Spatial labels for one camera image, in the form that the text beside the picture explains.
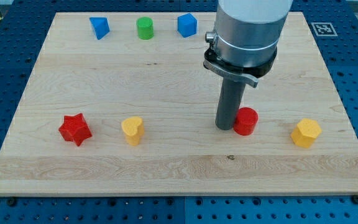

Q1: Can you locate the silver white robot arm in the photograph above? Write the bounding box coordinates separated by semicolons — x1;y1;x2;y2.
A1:
203;0;293;88

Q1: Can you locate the red star block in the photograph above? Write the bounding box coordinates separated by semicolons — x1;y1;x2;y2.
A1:
58;113;93;146

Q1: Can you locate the yellow heart block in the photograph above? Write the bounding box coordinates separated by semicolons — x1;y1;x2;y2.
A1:
121;116;145;146

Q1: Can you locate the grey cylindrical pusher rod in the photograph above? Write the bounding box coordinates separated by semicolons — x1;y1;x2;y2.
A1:
215;78;246;130

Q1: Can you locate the light wooden board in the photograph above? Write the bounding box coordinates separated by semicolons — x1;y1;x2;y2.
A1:
0;12;358;197

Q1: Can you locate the red cylinder block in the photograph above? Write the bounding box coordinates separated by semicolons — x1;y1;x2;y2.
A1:
233;107;259;136

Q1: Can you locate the blue cube block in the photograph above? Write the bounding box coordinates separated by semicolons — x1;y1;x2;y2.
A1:
177;13;198;38

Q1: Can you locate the green cylinder block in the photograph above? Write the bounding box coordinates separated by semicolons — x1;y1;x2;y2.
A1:
136;17;154;40

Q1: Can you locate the blue triangular prism block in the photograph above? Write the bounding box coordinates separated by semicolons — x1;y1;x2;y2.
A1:
89;17;110;40

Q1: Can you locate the yellow hexagon block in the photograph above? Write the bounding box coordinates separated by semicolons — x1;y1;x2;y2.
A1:
290;118;322;148

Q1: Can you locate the white fiducial marker tag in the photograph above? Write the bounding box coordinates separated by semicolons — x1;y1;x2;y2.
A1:
311;22;337;37

